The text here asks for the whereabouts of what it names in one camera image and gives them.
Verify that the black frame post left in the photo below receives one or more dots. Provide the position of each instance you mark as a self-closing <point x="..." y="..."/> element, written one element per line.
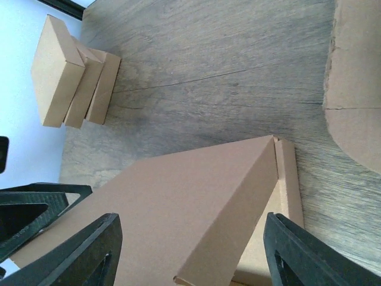
<point x="72" y="9"/>

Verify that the stack of folded cardboard boxes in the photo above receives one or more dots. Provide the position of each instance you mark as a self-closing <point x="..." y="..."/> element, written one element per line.
<point x="72" y="82"/>

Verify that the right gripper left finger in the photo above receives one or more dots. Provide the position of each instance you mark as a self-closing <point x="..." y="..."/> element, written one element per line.
<point x="90" y="257"/>

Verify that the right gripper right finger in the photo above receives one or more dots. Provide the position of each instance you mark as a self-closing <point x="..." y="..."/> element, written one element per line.
<point x="296" y="257"/>

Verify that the brown cardboard box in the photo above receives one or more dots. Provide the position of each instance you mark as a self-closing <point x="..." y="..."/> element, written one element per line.
<point x="191" y="218"/>

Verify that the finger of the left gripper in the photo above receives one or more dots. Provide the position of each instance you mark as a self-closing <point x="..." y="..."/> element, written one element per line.
<point x="27" y="210"/>

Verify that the pile of flat cardboard blanks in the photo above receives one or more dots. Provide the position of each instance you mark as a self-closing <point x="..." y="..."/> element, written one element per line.
<point x="352" y="81"/>

